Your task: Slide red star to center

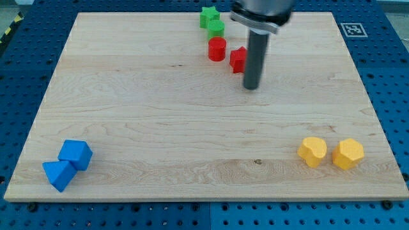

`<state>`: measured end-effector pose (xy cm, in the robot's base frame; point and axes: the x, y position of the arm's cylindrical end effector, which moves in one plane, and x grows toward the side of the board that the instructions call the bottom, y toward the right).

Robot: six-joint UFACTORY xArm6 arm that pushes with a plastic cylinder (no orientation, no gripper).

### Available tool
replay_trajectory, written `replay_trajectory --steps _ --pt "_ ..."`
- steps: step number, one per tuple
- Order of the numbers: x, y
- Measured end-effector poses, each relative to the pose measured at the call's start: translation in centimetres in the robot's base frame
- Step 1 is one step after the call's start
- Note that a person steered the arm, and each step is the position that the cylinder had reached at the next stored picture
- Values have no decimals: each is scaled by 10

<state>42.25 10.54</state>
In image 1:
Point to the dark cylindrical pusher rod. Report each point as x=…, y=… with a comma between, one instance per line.
x=254, y=63

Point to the red star block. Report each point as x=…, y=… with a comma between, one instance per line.
x=237, y=60

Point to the green star block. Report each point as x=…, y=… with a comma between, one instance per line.
x=208, y=14

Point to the red cylinder block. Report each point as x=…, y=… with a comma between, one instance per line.
x=217, y=48

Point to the green cylinder block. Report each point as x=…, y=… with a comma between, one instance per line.
x=215, y=29

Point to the white fiducial marker tag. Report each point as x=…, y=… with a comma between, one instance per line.
x=353, y=30

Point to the yellow heart block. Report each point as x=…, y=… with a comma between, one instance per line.
x=312, y=150

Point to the wooden board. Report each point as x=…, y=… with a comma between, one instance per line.
x=165, y=123

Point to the yellow hexagon block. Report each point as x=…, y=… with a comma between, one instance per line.
x=348, y=154

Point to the blue cube block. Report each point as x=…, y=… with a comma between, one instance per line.
x=78, y=153

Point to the blue triangle block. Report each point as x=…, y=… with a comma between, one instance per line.
x=59, y=173

